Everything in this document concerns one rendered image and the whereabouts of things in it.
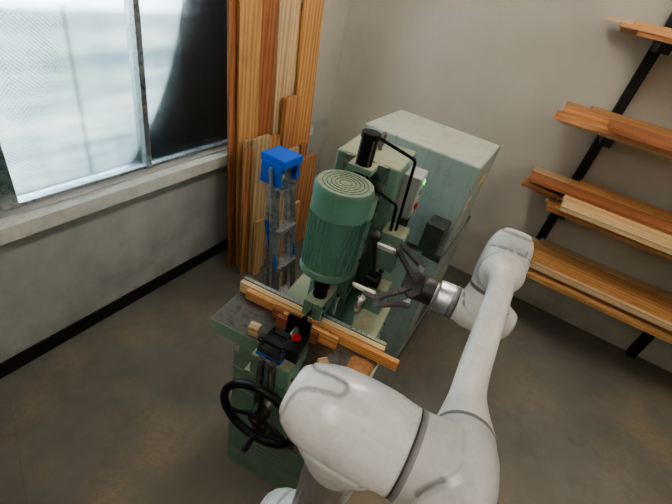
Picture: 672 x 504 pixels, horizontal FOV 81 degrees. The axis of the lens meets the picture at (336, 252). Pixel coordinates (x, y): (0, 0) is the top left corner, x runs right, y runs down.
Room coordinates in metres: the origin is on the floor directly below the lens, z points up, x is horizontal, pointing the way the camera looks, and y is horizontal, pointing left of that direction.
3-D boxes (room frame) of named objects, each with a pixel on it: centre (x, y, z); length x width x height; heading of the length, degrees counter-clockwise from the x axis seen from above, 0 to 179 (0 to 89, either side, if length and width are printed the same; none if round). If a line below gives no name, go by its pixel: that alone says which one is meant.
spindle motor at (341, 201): (1.02, 0.02, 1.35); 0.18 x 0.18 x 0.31
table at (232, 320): (0.92, 0.07, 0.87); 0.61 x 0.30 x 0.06; 74
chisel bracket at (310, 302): (1.04, 0.01, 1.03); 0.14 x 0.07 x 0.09; 164
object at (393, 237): (1.18, -0.19, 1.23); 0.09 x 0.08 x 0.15; 164
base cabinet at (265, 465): (1.14, -0.01, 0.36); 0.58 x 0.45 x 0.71; 164
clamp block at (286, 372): (0.84, 0.10, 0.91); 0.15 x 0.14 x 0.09; 74
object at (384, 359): (1.01, 0.00, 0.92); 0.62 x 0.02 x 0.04; 74
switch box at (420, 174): (1.29, -0.20, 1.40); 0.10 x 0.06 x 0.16; 164
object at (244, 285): (1.05, 0.04, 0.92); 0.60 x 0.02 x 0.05; 74
